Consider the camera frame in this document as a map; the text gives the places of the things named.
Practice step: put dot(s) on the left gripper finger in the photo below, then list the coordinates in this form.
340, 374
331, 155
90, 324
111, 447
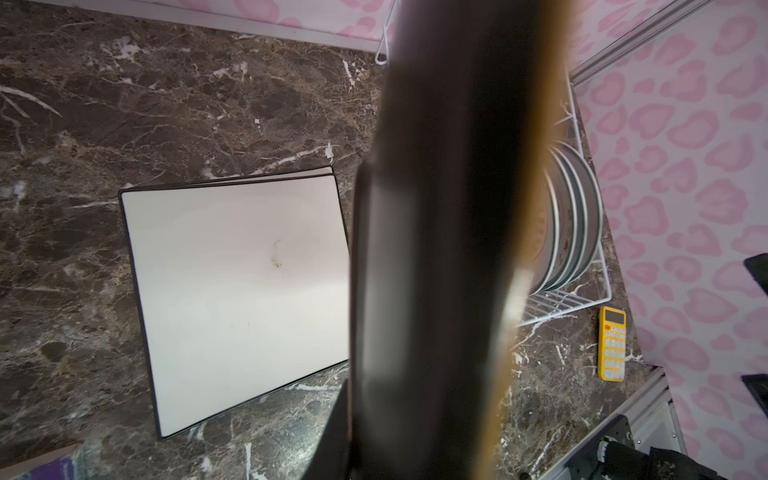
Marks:
331, 458

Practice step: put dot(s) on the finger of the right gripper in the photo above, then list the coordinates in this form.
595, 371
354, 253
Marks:
757, 385
757, 267

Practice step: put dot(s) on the square white plate round well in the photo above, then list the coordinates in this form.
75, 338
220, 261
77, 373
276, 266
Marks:
241, 289

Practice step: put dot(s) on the dark brown square plate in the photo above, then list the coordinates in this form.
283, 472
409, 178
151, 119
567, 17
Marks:
425, 401

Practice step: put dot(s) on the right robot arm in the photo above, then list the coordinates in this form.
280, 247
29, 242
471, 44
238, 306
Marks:
618, 461

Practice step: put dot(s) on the yellow calculator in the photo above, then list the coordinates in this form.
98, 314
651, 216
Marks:
612, 344

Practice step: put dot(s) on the purple book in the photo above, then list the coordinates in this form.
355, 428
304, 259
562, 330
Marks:
59, 464

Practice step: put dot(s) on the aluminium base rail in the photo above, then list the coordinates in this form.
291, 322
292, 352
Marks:
652, 420

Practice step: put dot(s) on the white wire dish rack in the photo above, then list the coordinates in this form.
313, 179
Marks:
470, 199

